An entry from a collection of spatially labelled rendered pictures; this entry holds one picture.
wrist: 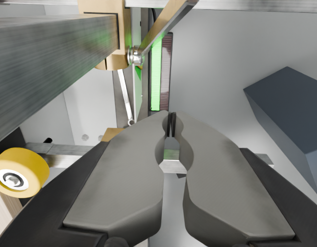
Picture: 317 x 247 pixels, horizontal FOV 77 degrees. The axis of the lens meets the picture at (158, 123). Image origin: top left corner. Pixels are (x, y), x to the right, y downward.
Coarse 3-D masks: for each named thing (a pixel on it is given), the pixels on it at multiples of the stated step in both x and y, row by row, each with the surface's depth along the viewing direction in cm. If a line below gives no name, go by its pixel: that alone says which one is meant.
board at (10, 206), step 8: (0, 192) 33; (0, 200) 34; (8, 200) 35; (16, 200) 37; (0, 208) 35; (8, 208) 35; (16, 208) 37; (0, 216) 36; (8, 216) 36; (0, 224) 37; (0, 232) 38
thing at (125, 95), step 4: (120, 72) 42; (120, 76) 42; (120, 80) 42; (124, 80) 43; (124, 84) 43; (124, 88) 43; (124, 92) 44; (124, 96) 44; (124, 100) 45; (128, 100) 45; (128, 104) 45; (128, 108) 46; (128, 112) 46; (128, 116) 47; (132, 116) 47; (128, 120) 47; (132, 120) 47
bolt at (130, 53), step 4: (128, 48) 25; (132, 48) 25; (128, 52) 25; (132, 52) 25; (128, 56) 25; (132, 56) 25; (144, 56) 27; (128, 60) 25; (132, 60) 26; (144, 60) 27; (140, 68) 36
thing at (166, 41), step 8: (168, 40) 38; (168, 48) 39; (168, 56) 40; (168, 64) 41; (168, 72) 42; (168, 80) 42; (168, 88) 43; (160, 96) 44; (168, 96) 44; (160, 104) 45
